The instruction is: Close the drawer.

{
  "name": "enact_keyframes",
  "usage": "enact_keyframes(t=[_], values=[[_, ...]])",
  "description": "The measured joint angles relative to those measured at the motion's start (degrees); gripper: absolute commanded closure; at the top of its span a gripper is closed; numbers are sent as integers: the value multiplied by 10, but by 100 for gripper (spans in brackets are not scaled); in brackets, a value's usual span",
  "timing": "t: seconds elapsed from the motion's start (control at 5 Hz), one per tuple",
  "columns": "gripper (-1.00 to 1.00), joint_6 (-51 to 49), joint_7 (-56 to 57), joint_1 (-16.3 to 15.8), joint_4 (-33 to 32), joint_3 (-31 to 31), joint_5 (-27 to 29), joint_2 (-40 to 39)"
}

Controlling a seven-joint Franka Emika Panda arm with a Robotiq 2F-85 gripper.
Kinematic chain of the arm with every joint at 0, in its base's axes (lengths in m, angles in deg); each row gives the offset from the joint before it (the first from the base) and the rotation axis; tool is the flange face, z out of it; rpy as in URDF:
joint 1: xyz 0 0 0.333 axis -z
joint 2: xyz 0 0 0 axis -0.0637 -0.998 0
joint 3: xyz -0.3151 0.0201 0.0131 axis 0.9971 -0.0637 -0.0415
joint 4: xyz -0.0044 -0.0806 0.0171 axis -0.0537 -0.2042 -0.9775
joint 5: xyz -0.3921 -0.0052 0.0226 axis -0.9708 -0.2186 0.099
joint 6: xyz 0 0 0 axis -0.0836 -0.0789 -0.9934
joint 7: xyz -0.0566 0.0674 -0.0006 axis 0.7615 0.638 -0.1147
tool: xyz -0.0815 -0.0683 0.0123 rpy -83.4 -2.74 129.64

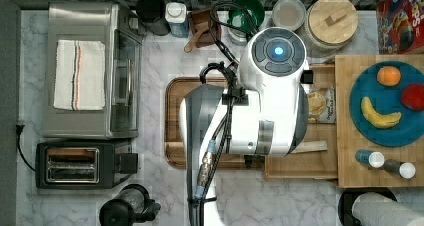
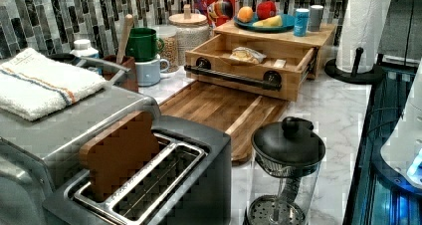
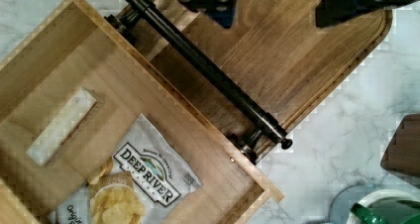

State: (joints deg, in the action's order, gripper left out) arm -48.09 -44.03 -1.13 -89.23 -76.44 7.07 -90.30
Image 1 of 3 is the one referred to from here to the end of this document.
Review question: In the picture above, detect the black toaster power cord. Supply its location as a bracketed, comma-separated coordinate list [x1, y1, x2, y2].
[15, 123, 37, 173]

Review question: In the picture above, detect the dark shaker white cap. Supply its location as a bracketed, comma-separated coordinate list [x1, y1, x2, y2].
[383, 159, 416, 179]

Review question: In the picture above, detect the white striped dish towel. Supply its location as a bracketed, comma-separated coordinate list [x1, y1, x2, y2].
[53, 40, 106, 111]

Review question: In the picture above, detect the bagged snack in drawer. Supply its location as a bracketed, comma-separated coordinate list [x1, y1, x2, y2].
[307, 85, 336, 124]

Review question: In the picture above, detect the colourful cereal box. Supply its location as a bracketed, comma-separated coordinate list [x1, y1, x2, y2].
[376, 0, 424, 54]

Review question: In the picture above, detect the teal shaker white cap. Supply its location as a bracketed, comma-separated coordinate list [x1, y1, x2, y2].
[355, 149, 385, 168]

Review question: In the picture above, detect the brown wooden box with scoop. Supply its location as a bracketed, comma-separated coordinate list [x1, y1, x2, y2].
[184, 8, 221, 53]

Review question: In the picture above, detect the brown wooden tray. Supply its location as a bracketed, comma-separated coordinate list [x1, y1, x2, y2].
[164, 77, 265, 170]

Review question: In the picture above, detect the teal round plate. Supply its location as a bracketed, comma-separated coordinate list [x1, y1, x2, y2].
[349, 61, 424, 147]

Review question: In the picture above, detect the black mug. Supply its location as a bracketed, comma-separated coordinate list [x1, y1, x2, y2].
[136, 0, 170, 36]

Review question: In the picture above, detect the canister with wooden lid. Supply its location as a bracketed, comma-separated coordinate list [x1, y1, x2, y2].
[298, 0, 359, 57]

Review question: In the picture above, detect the paper towel roll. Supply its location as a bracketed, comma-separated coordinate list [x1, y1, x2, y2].
[338, 188, 424, 226]

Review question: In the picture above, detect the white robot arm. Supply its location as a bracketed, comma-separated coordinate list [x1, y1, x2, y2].
[179, 27, 313, 226]

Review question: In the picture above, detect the green bowl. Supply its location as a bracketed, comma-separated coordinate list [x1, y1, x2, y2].
[228, 0, 265, 45]

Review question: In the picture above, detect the clear container grey lid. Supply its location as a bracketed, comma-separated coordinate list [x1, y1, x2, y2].
[271, 0, 306, 31]

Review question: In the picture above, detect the bamboo drawer cabinet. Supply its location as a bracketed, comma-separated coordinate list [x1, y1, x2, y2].
[335, 55, 423, 188]

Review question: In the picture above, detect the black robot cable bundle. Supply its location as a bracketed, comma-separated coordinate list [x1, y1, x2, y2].
[187, 1, 261, 226]

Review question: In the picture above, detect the stainless steel toaster oven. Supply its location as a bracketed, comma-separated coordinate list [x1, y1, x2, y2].
[42, 2, 143, 139]

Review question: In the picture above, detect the black two-slot toaster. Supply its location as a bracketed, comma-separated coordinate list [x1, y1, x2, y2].
[35, 139, 138, 190]

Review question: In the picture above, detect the red apple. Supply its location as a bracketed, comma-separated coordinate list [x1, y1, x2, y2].
[401, 83, 424, 111]

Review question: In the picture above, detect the orange fruit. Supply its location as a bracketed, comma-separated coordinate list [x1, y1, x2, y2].
[377, 66, 402, 87]

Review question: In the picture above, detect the yellow banana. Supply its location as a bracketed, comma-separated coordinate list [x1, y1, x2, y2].
[361, 96, 402, 129]

